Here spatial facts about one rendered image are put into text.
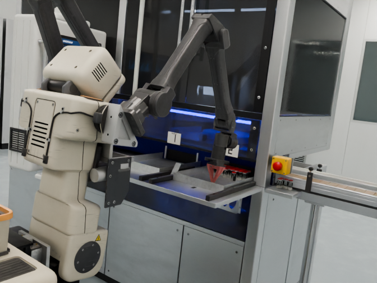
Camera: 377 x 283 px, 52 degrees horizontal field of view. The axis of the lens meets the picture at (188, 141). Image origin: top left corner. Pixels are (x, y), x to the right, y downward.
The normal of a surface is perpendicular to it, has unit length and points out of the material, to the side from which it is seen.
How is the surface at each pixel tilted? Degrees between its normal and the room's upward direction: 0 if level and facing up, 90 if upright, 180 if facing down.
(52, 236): 82
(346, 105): 90
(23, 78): 90
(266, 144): 90
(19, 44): 90
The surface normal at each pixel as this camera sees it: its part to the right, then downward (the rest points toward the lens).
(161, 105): 0.81, 0.21
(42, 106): -0.58, -0.09
